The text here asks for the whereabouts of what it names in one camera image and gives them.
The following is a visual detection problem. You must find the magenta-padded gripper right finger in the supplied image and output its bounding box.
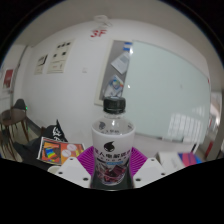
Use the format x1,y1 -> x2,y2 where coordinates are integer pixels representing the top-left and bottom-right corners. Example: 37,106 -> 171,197
128,146 -> 167,189

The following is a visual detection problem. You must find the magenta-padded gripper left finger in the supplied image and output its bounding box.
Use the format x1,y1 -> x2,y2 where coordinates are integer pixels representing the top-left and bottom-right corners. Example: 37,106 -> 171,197
54,145 -> 96,188

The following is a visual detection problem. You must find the clear black-capped drink bottle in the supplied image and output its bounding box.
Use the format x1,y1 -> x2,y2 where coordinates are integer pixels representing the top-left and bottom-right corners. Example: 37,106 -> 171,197
91,96 -> 136,186

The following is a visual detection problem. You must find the colourful printed magazine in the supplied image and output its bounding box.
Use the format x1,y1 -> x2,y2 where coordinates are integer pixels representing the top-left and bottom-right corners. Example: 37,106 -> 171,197
36,136 -> 86,166

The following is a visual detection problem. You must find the black jacket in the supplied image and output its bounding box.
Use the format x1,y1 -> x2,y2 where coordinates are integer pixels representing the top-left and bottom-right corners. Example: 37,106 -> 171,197
43,119 -> 69,143

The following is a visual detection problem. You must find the round dark wooden table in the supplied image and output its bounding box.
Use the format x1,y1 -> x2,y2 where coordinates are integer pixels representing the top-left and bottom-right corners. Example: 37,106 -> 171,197
0,108 -> 29,143

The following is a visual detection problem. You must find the dark upholstered chair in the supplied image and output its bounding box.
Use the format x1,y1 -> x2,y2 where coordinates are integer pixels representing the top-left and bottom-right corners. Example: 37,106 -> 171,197
12,98 -> 28,111

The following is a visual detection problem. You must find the grey pin board with papers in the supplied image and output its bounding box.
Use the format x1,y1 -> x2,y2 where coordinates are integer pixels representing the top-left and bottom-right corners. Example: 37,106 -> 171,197
94,39 -> 134,108

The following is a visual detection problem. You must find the white ceiling device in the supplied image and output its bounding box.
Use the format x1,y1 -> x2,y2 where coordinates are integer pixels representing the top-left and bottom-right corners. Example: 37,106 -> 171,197
93,14 -> 113,28

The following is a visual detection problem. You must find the large wall whiteboard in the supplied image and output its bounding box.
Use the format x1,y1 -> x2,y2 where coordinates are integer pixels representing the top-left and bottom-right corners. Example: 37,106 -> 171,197
121,40 -> 212,144

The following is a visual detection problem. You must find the small white wall poster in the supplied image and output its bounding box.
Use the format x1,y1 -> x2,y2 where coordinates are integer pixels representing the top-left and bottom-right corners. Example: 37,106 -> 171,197
33,53 -> 49,76

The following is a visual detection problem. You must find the red wall poster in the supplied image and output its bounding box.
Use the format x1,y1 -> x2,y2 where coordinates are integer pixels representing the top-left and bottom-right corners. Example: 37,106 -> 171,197
2,68 -> 15,89

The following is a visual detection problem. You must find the large white wall poster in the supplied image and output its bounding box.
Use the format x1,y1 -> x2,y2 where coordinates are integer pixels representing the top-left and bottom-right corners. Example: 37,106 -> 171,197
46,39 -> 75,74

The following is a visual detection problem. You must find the red wall sign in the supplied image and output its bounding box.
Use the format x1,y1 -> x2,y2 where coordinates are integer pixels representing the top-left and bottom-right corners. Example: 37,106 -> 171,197
89,29 -> 108,38

